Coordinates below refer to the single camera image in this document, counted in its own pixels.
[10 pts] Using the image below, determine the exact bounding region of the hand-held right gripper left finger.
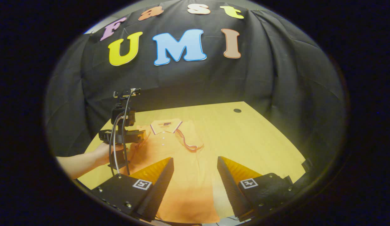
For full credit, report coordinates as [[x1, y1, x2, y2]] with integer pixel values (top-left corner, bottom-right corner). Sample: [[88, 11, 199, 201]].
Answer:
[[91, 157, 175, 222]]

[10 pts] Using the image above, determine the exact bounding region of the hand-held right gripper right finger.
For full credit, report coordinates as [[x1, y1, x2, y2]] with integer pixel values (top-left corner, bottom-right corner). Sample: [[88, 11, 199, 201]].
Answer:
[[217, 156, 297, 222]]

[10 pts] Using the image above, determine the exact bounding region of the orange T-shirt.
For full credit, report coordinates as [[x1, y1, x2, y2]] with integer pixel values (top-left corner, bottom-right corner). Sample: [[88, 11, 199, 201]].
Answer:
[[119, 118, 220, 224]]

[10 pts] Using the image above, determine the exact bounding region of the black backdrop cloth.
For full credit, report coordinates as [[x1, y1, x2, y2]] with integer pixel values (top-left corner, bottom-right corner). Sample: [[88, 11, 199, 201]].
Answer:
[[44, 0, 345, 186]]

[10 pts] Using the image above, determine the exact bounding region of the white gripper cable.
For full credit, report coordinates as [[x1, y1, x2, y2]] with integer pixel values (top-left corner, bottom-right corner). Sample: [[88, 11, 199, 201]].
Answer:
[[109, 89, 136, 176]]

